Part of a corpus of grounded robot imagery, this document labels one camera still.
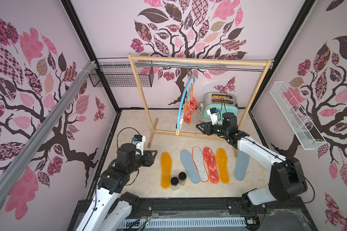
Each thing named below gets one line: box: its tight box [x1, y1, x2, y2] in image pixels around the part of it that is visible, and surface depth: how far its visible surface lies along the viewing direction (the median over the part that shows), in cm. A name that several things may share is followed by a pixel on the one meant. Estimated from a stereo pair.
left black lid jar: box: [170, 176, 180, 191], surface depth 75 cm
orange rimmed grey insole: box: [191, 146, 210, 183], surface depth 91 cm
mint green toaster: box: [202, 91, 240, 124], surface depth 105 cm
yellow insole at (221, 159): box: [214, 147, 231, 185], surface depth 90 cm
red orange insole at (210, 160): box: [202, 146, 220, 184], surface depth 90 cm
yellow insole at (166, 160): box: [160, 151, 173, 190], surface depth 90 cm
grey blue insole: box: [179, 149, 201, 184], surface depth 90 cm
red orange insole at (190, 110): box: [183, 96, 198, 125], surface depth 94 cm
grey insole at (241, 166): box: [234, 150, 250, 181], surface depth 87 cm
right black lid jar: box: [178, 171, 187, 187], surface depth 77 cm
